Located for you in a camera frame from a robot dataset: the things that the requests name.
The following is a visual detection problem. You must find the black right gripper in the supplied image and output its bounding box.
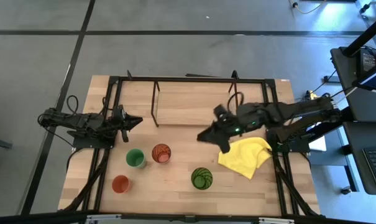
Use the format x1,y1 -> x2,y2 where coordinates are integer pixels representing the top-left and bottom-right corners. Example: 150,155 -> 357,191
196,111 -> 243,154

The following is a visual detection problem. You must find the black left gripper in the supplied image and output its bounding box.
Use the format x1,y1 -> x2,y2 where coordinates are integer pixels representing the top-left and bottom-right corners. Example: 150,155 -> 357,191
111,106 -> 144,144

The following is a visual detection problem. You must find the small plain green cup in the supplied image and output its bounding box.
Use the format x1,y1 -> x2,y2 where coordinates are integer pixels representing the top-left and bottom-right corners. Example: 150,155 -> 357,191
126,148 -> 147,169

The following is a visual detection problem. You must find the orange cup with black pattern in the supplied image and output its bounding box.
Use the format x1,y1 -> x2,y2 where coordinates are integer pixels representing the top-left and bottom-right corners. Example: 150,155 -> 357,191
151,143 -> 172,164

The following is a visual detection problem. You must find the large green cup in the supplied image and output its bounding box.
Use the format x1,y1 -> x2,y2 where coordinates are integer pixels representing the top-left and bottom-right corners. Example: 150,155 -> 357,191
190,167 -> 214,190

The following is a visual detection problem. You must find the yellow cloth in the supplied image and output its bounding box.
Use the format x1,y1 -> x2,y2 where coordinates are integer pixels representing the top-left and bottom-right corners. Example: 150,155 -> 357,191
218,136 -> 273,180

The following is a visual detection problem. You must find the small plain orange cup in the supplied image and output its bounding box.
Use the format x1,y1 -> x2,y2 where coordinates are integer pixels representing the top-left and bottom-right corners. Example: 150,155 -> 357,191
111,174 -> 132,194

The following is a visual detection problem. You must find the white box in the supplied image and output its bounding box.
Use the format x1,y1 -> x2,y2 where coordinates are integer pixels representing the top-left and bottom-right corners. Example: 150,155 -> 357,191
311,136 -> 327,152

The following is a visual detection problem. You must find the black crossbar with silver brackets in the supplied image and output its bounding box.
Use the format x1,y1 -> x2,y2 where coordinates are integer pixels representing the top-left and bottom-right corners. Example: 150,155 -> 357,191
0,210 -> 376,224

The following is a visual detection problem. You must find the black desk top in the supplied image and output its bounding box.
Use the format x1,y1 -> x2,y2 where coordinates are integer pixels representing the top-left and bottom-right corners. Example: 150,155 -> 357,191
330,46 -> 376,123
342,121 -> 376,196

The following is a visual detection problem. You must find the black electronic box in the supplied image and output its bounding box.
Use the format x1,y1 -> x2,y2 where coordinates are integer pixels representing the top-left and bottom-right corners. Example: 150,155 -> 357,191
360,48 -> 376,74

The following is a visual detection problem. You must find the black diagonal pole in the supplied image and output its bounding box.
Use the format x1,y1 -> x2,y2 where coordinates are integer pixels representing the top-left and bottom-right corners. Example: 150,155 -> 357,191
342,12 -> 376,58

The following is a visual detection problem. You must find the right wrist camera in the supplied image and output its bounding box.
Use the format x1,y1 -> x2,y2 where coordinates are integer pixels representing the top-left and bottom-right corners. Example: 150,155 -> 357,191
213,105 -> 228,121

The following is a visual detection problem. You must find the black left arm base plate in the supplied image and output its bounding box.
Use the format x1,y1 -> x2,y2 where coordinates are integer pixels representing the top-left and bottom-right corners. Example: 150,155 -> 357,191
71,130 -> 116,149

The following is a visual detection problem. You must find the black metal table frame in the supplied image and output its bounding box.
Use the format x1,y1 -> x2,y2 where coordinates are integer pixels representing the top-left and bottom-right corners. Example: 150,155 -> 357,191
58,70 -> 321,218

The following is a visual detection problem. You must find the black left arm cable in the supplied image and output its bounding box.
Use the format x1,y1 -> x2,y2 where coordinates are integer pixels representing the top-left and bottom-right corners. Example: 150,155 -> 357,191
65,95 -> 80,115

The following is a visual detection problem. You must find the yellow floor cable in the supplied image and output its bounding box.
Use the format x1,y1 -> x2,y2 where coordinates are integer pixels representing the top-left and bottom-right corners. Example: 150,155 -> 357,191
288,0 -> 328,15

